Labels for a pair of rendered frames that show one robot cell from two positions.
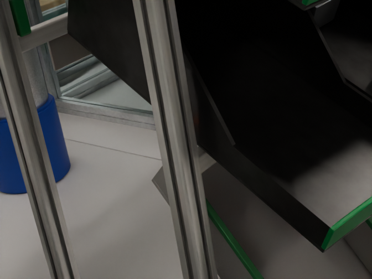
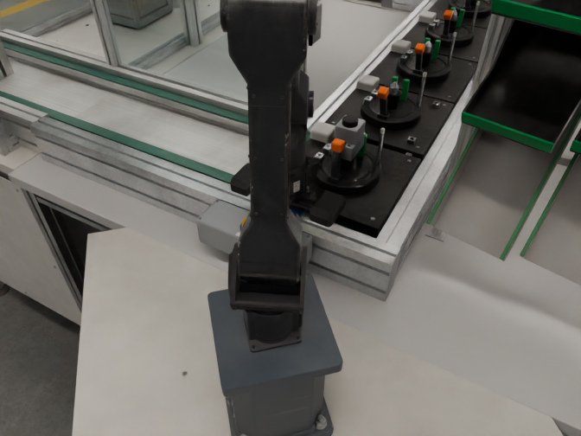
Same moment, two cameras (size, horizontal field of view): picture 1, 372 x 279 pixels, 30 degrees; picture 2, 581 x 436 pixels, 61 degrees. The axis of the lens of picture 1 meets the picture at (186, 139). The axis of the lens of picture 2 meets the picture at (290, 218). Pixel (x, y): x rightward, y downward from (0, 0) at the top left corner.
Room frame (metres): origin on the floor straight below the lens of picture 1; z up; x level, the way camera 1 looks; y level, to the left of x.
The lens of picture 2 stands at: (-0.02, -0.64, 1.59)
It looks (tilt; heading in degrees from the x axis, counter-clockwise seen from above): 43 degrees down; 78
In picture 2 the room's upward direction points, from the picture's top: straight up
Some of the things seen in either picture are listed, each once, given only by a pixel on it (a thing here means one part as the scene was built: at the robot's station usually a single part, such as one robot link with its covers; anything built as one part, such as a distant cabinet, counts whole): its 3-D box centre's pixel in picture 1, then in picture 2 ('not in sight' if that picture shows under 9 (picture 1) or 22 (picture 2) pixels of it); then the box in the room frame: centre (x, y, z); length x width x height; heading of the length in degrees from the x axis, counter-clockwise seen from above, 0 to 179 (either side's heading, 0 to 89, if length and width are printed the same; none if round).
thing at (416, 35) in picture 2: not in sight; (451, 22); (0.76, 0.67, 1.01); 0.24 x 0.24 x 0.13; 49
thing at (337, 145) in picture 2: not in sight; (338, 156); (0.23, 0.08, 1.04); 0.04 x 0.02 x 0.08; 49
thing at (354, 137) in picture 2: not in sight; (351, 131); (0.27, 0.12, 1.06); 0.08 x 0.04 x 0.07; 49
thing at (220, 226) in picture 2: not in sight; (253, 238); (0.06, 0.00, 0.93); 0.21 x 0.07 x 0.06; 139
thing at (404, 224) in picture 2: not in sight; (417, 93); (0.58, 0.47, 0.91); 1.24 x 0.33 x 0.10; 49
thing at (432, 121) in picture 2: not in sight; (392, 97); (0.43, 0.30, 1.01); 0.24 x 0.24 x 0.13; 49
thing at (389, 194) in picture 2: not in sight; (344, 176); (0.26, 0.11, 0.96); 0.24 x 0.24 x 0.02; 49
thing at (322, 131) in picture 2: not in sight; (322, 135); (0.25, 0.25, 0.97); 0.05 x 0.05 x 0.04; 49
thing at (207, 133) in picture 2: not in sight; (230, 149); (0.05, 0.32, 0.91); 0.84 x 0.28 x 0.10; 139
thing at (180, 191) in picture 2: not in sight; (193, 194); (-0.04, 0.18, 0.91); 0.89 x 0.06 x 0.11; 139
